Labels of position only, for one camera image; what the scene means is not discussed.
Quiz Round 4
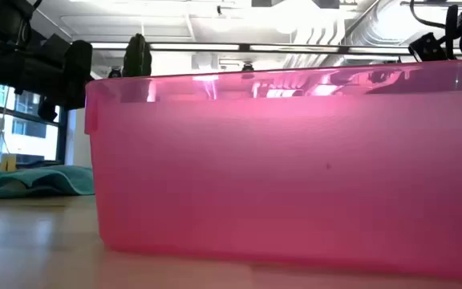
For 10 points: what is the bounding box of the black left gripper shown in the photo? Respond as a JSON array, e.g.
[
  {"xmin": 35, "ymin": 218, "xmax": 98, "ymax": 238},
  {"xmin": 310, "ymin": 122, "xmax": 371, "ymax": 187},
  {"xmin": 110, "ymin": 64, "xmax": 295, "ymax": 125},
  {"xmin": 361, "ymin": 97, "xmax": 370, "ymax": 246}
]
[{"xmin": 0, "ymin": 38, "xmax": 95, "ymax": 122}]

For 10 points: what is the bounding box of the pink translucent plastic basket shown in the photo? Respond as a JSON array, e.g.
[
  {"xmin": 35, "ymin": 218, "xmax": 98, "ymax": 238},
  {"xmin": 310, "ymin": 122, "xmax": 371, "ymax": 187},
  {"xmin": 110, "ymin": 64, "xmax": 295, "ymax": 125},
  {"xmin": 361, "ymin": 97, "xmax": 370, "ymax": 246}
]
[{"xmin": 84, "ymin": 59, "xmax": 462, "ymax": 282}]

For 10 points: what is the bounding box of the teal microfiber towel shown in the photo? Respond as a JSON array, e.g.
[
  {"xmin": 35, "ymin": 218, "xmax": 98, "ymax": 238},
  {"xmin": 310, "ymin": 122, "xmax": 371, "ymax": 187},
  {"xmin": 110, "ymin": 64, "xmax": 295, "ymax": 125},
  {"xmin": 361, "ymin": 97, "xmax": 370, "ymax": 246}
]
[{"xmin": 0, "ymin": 165, "xmax": 95, "ymax": 201}]

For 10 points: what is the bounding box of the green cactus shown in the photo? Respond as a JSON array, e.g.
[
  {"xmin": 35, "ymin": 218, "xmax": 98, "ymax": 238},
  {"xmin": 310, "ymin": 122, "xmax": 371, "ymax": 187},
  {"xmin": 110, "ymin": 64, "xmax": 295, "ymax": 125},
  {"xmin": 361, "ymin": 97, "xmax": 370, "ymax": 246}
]
[{"xmin": 122, "ymin": 33, "xmax": 153, "ymax": 79}]

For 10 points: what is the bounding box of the small yellow box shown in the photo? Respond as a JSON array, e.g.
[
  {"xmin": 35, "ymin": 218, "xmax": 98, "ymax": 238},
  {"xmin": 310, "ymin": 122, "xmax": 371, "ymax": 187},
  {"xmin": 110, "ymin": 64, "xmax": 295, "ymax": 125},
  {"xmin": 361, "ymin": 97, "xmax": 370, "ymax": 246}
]
[{"xmin": 0, "ymin": 154, "xmax": 18, "ymax": 173}]

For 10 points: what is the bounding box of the long ceiling light bar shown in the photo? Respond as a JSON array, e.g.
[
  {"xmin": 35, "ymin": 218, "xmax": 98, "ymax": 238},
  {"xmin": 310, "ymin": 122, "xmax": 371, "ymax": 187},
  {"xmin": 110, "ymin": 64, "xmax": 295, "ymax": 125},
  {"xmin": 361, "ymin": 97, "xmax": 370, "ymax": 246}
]
[{"xmin": 90, "ymin": 41, "xmax": 462, "ymax": 56}]

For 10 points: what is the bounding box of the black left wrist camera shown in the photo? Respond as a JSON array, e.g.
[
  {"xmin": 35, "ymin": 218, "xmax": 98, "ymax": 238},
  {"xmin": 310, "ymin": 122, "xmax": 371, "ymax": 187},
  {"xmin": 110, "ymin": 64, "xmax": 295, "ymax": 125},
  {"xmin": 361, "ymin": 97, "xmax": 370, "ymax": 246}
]
[{"xmin": 38, "ymin": 33, "xmax": 72, "ymax": 65}]

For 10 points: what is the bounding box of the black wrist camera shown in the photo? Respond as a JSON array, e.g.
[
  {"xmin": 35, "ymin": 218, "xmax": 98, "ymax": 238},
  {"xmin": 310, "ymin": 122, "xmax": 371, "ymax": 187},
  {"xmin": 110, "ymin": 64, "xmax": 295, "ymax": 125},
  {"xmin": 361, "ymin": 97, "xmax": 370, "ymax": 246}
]
[
  {"xmin": 38, "ymin": 33, "xmax": 72, "ymax": 65},
  {"xmin": 407, "ymin": 32, "xmax": 448, "ymax": 63}
]

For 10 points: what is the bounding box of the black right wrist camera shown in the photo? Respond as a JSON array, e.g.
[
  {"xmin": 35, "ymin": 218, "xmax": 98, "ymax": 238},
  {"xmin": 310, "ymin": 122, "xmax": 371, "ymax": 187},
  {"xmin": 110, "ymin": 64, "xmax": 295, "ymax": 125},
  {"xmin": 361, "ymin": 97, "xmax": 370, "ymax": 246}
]
[{"xmin": 407, "ymin": 32, "xmax": 448, "ymax": 63}]

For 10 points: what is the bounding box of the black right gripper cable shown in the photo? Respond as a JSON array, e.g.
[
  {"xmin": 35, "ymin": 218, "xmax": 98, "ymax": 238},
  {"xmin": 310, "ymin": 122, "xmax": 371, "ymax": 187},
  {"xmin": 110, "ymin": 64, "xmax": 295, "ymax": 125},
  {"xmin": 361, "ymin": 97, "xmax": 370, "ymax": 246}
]
[{"xmin": 409, "ymin": 0, "xmax": 448, "ymax": 30}]

